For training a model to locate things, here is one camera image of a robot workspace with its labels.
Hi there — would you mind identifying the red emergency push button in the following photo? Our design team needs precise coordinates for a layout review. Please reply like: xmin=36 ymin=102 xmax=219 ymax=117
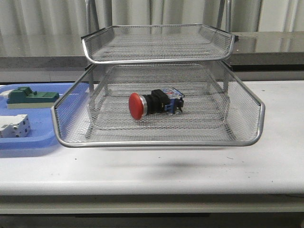
xmin=128 ymin=87 xmax=184 ymax=120

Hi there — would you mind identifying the green and beige switch block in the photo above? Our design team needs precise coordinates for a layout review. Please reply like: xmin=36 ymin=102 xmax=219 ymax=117
xmin=7 ymin=86 xmax=59 ymax=109

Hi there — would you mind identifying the small white part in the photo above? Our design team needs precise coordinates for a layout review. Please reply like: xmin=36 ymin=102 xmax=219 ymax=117
xmin=0 ymin=90 xmax=12 ymax=99

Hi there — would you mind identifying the blue plastic tray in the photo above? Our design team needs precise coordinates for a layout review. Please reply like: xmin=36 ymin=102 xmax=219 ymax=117
xmin=0 ymin=83 xmax=72 ymax=150

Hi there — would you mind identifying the silver mesh tray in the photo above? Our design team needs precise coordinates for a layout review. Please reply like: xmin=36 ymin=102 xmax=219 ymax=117
xmin=87 ymin=82 xmax=234 ymax=142
xmin=81 ymin=24 xmax=236 ymax=64
xmin=51 ymin=61 xmax=265 ymax=147

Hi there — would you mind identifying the silver wire rack frame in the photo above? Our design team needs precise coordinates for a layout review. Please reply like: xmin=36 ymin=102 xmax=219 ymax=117
xmin=85 ymin=0 xmax=232 ymax=86

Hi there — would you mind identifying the white circuit breaker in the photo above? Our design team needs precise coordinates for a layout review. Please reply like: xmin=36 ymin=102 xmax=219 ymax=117
xmin=0 ymin=114 xmax=31 ymax=138

